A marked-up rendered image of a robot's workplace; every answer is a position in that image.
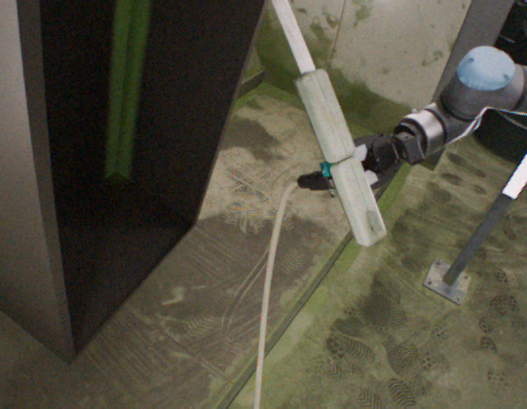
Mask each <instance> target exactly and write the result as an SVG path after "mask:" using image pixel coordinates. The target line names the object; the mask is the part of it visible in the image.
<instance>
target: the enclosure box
mask: <svg viewBox="0 0 527 409"><path fill-rule="evenodd" d="M269 1H270V0H0V311H2V312H3V313H4V314H5V315H6V316H8V317H9V318H11V319H12V320H13V321H14V322H15V323H17V324H18V325H19V326H20V327H21V328H22V329H24V330H25V331H27V332H28V334H30V335H31V336H32V337H34V339H35V340H37V341H39V342H40V343H41V344H42V345H44V346H45V348H47V349H48V350H50V351H51V352H53V353H54V354H56V355H57V357H59V358H60V359H61V360H63V362H66V363H67V364H68V365H70V364H72V363H73V362H74V360H76V359H77V357H78V355H80V354H81V353H82V352H83V351H84V350H85V349H86V347H87V346H88V345H89V344H90V342H92V341H93V340H94V337H95V336H97V335H98V334H99V332H100V331H101V330H102V329H103V328H104V326H105V325H106V324H108V323H109V321H110V319H111V318H113V317H114V315H115V314H117V313H118V312H120V309H121V308H122V307H123V306H124V305H126V303H127V302H128V300H129V299H130V298H132V296H133V295H134V293H135V292H136V291H137V289H139V287H140V286H141V285H142V284H144V283H145V282H146V281H147V279H148V278H149V277H150V276H151V275H152V274H153V273H154V272H155V270H156V269H157V268H158V267H159V266H160V265H161V264H162V263H163V262H164V260H165V259H166V258H167V257H168V256H169V255H170V254H171V253H172V252H173V249H174V248H176V247H177V246H178V245H179V244H180V243H181V242H182V241H183V239H184V238H185V236H186V235H188V234H189V233H190V232H191V231H192V230H193V228H194V227H195V226H196V225H197V222H198V217H199V214H200V211H201V207H202V204H203V201H204V199H205V196H206V193H207V188H208V184H209V182H210V180H211V177H212V174H213V168H214V165H215V162H216V159H217V156H218V153H219V150H220V148H221V144H222V141H223V138H224V135H225V133H226V130H227V128H228V125H229V121H230V119H231V116H232V113H233V110H234V107H235V102H236V98H237V95H238V93H239V90H240V87H241V84H242V82H243V78H244V75H245V72H246V69H247V66H248V64H249V60H250V57H251V55H252V49H253V47H254V44H255V41H256V38H257V35H258V33H259V30H260V27H261V25H262V22H263V19H264V17H265V12H266V9H267V7H268V4H269Z"/></svg>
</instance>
